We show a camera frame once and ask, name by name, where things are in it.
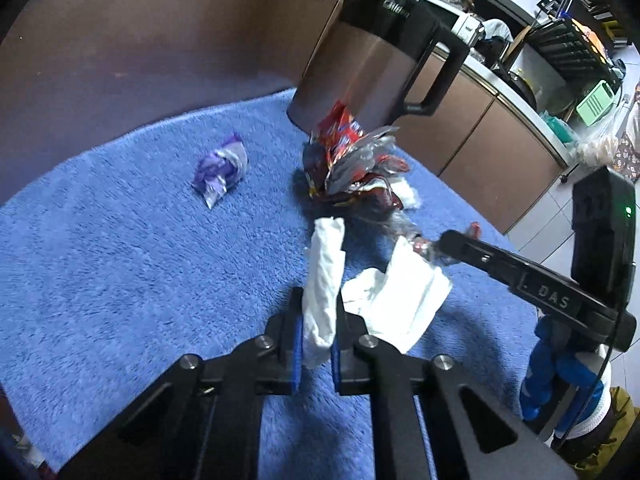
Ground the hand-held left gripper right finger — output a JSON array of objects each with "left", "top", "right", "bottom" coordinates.
[{"left": 330, "top": 290, "right": 576, "bottom": 480}]

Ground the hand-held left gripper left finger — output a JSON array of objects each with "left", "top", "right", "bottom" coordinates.
[{"left": 57, "top": 287, "right": 306, "bottom": 480}]

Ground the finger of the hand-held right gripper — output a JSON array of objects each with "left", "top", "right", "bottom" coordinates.
[{"left": 437, "top": 230, "right": 523, "bottom": 288}]

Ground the clear plastic wrapper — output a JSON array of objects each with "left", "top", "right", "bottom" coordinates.
[{"left": 370, "top": 205, "right": 451, "bottom": 267}]

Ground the red snack wrapper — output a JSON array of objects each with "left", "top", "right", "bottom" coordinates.
[{"left": 302, "top": 101, "right": 411, "bottom": 209}]

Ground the person's right hand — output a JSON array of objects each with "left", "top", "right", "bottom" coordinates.
[{"left": 520, "top": 317, "right": 603, "bottom": 423}]

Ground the translucent plastic bag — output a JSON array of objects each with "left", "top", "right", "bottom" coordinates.
[{"left": 575, "top": 110, "right": 631, "bottom": 166}]

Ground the floral cloth bag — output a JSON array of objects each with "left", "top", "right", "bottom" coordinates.
[{"left": 612, "top": 85, "right": 640, "bottom": 181}]

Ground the green plastic cutting board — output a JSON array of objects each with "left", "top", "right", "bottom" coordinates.
[{"left": 576, "top": 81, "right": 617, "bottom": 126}]

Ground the black frying pan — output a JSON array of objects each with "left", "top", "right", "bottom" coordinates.
[{"left": 505, "top": 67, "right": 539, "bottom": 111}]

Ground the blue terry towel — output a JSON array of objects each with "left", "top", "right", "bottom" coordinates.
[{"left": 0, "top": 87, "right": 543, "bottom": 480}]

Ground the purple candy wrapper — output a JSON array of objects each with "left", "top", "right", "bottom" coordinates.
[{"left": 192, "top": 132, "right": 249, "bottom": 209}]

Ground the black dish rack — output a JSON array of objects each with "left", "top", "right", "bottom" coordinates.
[{"left": 530, "top": 0, "right": 626, "bottom": 86}]

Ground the grey blue cloth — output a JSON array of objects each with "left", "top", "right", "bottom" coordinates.
[{"left": 480, "top": 19, "right": 516, "bottom": 44}]

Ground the steel black electric kettle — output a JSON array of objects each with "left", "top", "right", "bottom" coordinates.
[{"left": 286, "top": 0, "right": 471, "bottom": 143}]

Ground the white microwave oven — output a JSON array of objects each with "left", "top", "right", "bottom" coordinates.
[{"left": 415, "top": 0, "right": 484, "bottom": 46}]

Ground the brown kitchen cabinet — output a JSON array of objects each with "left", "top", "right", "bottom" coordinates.
[{"left": 0, "top": 0, "right": 571, "bottom": 233}]

